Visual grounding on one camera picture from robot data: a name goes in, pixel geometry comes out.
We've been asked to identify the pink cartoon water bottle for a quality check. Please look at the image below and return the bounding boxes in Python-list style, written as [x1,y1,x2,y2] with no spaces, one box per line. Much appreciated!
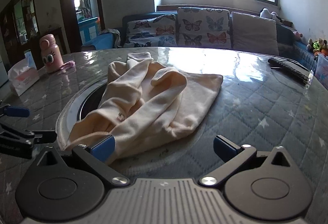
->
[40,34,63,74]

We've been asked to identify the blue cabinet in doorway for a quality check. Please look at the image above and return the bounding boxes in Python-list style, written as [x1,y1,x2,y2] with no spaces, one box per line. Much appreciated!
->
[78,17,99,44]

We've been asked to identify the white plush toy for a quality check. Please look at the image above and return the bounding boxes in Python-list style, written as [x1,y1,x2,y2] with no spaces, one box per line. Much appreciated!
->
[260,8,282,24]

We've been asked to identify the butterfly cushion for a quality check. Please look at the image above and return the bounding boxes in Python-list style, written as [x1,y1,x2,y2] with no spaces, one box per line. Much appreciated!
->
[123,14,177,48]
[177,7,231,49]

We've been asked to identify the grey blanket on sofa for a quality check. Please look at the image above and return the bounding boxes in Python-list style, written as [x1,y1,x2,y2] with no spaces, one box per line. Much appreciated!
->
[99,28,121,49]

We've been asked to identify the white pink tissue pack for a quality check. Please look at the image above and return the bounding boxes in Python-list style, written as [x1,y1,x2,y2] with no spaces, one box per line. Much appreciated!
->
[8,50,40,96]

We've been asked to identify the dark wooden cabinet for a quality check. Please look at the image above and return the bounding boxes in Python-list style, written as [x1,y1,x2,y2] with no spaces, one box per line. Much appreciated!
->
[1,0,43,70]

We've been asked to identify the grey quilted star table cover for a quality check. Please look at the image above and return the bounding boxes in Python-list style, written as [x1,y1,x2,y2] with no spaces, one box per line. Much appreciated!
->
[1,48,327,223]

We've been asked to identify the cream knit garment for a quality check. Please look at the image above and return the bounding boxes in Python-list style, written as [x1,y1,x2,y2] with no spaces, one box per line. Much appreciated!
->
[57,52,223,164]

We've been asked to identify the black remote control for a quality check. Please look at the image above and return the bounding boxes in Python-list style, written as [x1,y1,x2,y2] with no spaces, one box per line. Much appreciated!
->
[268,58,313,85]

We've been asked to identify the green orange plush toys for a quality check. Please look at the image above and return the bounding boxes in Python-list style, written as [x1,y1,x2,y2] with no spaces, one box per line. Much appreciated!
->
[306,38,328,57]

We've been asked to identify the left butterfly cushion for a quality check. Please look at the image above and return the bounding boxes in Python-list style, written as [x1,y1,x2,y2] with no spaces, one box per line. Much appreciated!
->
[123,14,177,48]

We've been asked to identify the middle butterfly cushion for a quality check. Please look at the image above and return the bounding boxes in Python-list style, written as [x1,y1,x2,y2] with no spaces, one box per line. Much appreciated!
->
[177,7,231,49]

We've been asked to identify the plain beige cushion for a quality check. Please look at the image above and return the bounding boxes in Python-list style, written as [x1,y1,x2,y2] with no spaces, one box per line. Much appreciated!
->
[231,12,279,56]

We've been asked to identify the translucent storage box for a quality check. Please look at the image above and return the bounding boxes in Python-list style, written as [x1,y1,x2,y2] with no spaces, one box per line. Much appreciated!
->
[315,54,328,86]

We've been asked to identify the blue sofa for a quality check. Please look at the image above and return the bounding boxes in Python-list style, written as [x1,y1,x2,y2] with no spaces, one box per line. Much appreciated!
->
[81,10,320,74]

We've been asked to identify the round metal table inset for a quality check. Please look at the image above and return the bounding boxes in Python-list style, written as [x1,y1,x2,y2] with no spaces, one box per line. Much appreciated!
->
[55,78,107,150]

